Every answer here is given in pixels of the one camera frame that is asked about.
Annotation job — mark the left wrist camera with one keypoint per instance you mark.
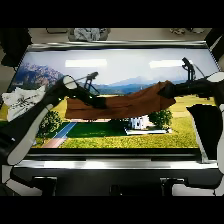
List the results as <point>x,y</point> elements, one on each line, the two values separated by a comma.
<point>90,81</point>

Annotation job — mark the brown T-shirt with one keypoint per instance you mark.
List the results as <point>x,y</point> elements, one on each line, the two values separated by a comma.
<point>133,105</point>

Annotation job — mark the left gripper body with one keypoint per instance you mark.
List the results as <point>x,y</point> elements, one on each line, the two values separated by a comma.
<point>97,101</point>

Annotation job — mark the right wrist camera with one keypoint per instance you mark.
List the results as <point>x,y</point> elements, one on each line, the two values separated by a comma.
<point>188,70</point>

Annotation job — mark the white printed T-shirt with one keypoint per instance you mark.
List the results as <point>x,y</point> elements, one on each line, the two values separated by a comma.
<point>21,101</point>

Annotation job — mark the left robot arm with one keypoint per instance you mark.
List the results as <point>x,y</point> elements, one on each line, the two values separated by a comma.
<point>50,97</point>

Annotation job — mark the grey garment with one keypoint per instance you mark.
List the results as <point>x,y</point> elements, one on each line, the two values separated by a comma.
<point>87,33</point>

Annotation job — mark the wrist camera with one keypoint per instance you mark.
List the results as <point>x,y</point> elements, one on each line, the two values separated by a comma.
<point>90,81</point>
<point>188,70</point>

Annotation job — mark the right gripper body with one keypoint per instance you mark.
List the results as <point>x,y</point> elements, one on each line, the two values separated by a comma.
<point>167,90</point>

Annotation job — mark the silver frame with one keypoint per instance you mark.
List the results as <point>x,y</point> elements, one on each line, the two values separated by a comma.
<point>100,164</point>

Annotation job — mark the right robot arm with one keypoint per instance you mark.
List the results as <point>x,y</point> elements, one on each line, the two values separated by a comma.
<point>196,88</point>

